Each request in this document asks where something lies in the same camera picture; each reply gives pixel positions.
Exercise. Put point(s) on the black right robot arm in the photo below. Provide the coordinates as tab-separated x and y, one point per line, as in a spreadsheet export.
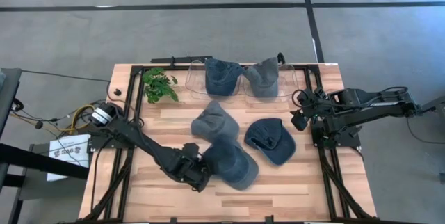
382	105

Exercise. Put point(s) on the grey baseball cap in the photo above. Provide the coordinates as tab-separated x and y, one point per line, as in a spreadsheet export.
262	78
213	121

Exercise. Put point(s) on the small black clamp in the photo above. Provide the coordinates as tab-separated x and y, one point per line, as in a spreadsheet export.
172	220
268	219

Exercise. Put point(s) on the clear plastic bin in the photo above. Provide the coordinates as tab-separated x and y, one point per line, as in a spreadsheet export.
289	85
194	85

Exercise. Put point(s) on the small black knob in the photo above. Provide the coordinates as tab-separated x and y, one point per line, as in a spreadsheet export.
117	92

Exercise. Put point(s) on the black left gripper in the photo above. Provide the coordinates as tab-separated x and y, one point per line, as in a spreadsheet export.
186	166

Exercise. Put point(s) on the dark side table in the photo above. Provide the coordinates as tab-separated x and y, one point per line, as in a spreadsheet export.
8	95

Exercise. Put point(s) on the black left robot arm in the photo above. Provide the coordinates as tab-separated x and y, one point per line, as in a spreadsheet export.
139	137

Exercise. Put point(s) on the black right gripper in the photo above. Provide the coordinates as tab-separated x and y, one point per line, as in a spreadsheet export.
317	104

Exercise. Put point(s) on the green plant in white pot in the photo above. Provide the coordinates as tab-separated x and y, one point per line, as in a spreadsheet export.
158	86

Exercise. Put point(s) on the black aluminium table frame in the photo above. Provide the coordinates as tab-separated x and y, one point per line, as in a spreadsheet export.
137	68

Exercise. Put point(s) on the white paper sign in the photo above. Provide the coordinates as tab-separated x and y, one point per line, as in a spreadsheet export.
69	154

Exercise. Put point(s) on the slate blue baseball cap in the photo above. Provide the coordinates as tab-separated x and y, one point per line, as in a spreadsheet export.
231	163

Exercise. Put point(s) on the dark blue baseball cap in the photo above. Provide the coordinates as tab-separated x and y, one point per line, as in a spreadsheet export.
222	76
269	140

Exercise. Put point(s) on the black beam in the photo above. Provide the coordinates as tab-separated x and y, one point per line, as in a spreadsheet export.
34	161

